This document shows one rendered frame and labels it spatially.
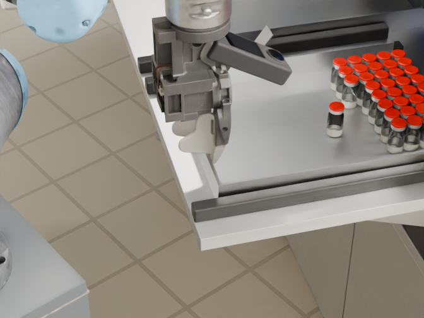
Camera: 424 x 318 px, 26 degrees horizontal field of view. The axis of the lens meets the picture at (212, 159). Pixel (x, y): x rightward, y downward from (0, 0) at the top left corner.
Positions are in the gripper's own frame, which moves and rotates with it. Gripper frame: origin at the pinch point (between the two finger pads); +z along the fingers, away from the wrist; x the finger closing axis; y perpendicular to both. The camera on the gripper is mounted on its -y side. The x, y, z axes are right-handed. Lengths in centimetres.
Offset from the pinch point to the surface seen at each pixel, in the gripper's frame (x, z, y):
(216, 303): -56, 92, -14
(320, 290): -41, 78, -34
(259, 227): 10.8, 3.8, -2.3
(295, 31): -28.0, 1.5, -20.0
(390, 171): 7.1, 1.9, -20.8
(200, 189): 2.1, 3.8, 2.8
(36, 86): -160, 92, 17
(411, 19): -28.0, 2.6, -39.7
